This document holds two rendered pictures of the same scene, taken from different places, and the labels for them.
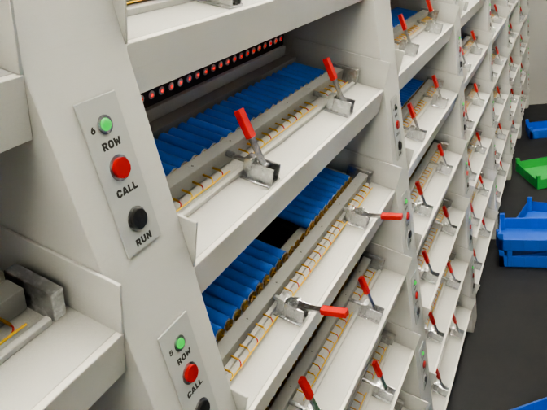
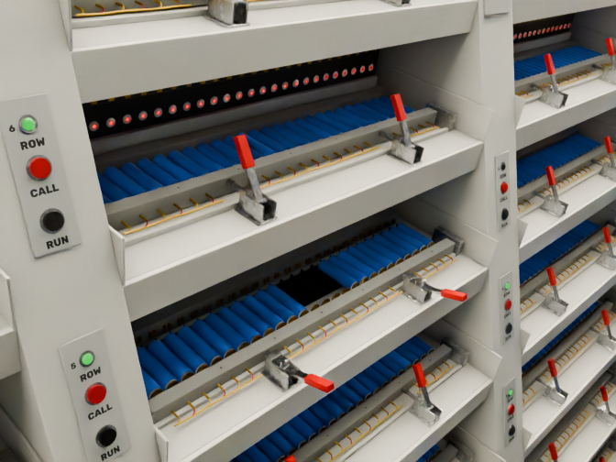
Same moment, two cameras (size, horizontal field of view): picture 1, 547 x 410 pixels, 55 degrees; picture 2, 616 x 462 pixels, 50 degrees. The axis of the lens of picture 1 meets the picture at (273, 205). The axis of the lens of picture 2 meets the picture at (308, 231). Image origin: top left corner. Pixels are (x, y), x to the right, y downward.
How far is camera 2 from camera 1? 0.22 m
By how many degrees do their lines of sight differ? 15
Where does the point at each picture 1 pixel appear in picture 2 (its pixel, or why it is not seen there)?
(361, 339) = (401, 439)
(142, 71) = (93, 80)
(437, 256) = (577, 372)
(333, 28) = (434, 62)
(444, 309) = (582, 446)
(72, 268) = not seen: outside the picture
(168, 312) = (78, 324)
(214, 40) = (200, 58)
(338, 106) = (401, 152)
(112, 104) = (41, 106)
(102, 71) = (36, 74)
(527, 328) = not seen: outside the picture
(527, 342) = not seen: outside the picture
